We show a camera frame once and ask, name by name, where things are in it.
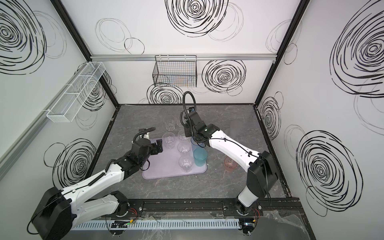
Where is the clear glass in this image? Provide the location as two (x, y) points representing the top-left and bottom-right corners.
(179, 154), (194, 173)
(178, 140), (192, 154)
(178, 130), (190, 141)
(162, 132), (176, 149)
(164, 116), (176, 132)

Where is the lilac plastic tray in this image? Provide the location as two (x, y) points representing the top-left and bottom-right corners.
(142, 138), (207, 180)

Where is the teal plastic cup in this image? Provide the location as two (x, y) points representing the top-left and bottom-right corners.
(193, 148), (208, 167)

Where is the blue plastic cup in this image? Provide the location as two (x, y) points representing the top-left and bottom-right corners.
(191, 138), (200, 152)

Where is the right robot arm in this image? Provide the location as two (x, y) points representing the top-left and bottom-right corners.
(180, 108), (279, 216)

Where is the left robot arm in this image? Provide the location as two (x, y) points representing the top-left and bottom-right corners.
(29, 138), (163, 240)

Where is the pink plastic cup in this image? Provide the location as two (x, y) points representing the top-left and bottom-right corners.
(224, 157), (238, 172)

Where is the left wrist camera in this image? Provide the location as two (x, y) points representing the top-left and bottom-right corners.
(140, 132), (150, 140)

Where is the black wire basket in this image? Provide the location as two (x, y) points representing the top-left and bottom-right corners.
(152, 55), (198, 88)

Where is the white slotted cable duct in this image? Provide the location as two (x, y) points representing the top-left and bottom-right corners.
(73, 219), (241, 231)

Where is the white wire shelf basket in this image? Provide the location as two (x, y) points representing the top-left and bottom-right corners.
(47, 62), (106, 123)

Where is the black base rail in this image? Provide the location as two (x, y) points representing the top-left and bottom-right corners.
(128, 198), (303, 217)

